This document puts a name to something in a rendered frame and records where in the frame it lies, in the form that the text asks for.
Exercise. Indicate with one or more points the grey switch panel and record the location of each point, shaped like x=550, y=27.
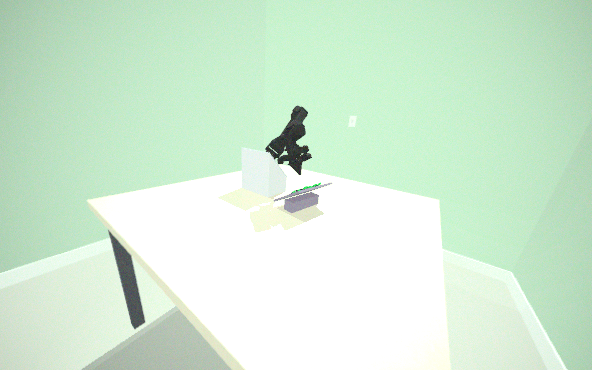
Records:
x=303, y=201

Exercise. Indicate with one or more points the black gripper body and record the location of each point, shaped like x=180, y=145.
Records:
x=293, y=157

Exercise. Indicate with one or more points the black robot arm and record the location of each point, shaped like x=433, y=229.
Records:
x=292, y=133

